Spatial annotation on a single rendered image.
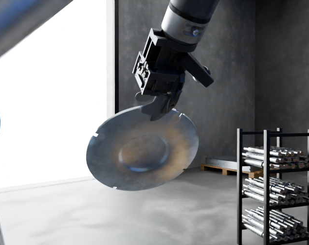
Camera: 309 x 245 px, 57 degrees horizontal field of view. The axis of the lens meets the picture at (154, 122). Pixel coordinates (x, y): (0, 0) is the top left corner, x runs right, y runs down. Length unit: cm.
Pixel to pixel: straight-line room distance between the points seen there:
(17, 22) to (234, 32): 714
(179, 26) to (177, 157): 38
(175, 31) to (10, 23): 27
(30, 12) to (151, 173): 55
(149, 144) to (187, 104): 519
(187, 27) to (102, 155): 37
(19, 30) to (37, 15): 2
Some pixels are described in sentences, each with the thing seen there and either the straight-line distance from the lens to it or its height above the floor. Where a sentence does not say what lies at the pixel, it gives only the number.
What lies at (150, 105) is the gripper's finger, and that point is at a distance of 59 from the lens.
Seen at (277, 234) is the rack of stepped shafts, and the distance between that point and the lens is 232.
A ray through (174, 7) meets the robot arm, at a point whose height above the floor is 121.
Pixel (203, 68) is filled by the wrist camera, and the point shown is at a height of 113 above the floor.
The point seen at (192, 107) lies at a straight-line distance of 599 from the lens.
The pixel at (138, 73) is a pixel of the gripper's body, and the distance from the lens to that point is 57.
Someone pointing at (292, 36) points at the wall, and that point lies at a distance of 759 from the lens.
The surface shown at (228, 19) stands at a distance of 729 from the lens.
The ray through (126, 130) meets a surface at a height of 100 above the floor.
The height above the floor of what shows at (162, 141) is 97.
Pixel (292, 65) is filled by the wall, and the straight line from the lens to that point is 744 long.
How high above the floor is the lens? 103
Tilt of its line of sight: 1 degrees down
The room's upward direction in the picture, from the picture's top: straight up
